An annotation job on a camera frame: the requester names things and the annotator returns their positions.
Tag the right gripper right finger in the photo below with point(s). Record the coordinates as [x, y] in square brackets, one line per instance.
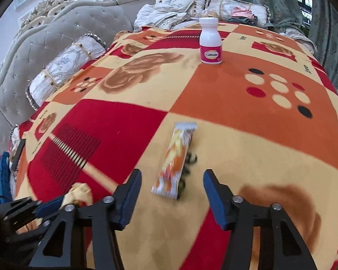
[223, 204]

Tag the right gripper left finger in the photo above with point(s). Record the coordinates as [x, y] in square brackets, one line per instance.
[125, 197]

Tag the orange yellow snack sachet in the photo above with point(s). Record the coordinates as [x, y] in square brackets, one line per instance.
[170, 182]

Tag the pile of white clothes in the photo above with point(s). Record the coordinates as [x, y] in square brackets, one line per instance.
[162, 15]

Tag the white embroidered bolster pillow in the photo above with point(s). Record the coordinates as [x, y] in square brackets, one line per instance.
[56, 73]

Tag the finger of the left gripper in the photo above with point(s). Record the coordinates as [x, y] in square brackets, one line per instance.
[45, 209]

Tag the grey tufted headboard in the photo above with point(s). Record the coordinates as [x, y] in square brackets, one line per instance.
[40, 41]

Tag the orange red patterned blanket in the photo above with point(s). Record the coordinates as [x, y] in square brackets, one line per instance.
[259, 111]

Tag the white pink pill bottle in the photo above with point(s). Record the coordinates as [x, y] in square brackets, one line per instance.
[210, 41]

